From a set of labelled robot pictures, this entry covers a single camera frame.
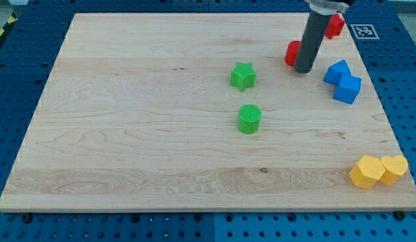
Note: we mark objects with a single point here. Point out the blue cube block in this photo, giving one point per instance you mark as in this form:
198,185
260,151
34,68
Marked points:
347,89

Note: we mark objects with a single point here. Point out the silver rod mount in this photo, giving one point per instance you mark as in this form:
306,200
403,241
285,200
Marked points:
330,6

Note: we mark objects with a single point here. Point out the green star block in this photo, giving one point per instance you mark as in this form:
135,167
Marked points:
243,76

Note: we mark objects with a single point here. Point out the red star block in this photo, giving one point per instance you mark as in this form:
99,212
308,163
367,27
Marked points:
335,26

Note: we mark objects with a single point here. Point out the yellow heart block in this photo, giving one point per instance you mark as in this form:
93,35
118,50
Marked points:
395,167

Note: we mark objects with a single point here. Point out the yellow hexagon block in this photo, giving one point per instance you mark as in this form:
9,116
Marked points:
367,172

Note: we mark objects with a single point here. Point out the blue pentagon block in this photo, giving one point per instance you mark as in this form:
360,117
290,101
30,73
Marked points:
335,72

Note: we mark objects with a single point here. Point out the green circle block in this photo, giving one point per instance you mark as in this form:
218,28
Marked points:
249,119

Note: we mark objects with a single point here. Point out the red circle block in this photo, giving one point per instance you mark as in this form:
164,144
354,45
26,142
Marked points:
292,52

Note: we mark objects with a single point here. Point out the wooden board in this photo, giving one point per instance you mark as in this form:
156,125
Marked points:
138,115

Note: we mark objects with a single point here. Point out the black white fiducial marker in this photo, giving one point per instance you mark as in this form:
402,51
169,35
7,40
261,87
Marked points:
364,32

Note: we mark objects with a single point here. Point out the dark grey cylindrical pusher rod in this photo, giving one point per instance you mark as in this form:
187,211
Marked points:
310,43

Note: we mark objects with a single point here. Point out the yellow black hazard tape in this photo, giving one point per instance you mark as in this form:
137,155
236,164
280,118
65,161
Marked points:
7,27

